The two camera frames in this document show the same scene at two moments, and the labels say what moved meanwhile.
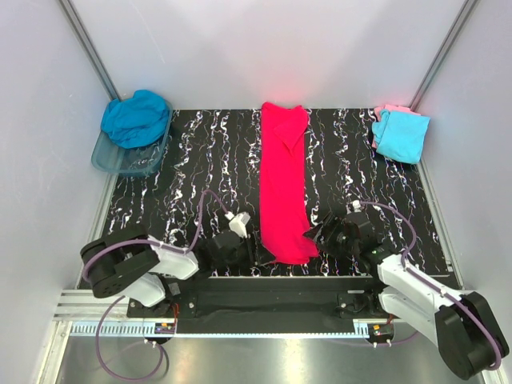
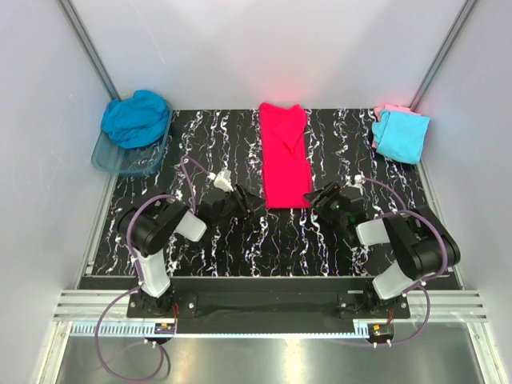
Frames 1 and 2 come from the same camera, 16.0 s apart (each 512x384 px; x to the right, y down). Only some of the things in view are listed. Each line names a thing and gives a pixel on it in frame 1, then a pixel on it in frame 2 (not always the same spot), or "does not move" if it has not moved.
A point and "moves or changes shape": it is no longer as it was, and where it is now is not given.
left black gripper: [258, 254] to [246, 204]
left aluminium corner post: [90, 48] does not move
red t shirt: [284, 216] moves or changes shape
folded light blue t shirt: [401, 136] does not move
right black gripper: [333, 224] to [331, 191]
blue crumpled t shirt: [137, 122] does not move
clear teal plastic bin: [109, 155] does not move
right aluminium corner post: [442, 53] does not move
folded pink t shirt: [394, 109] does not move
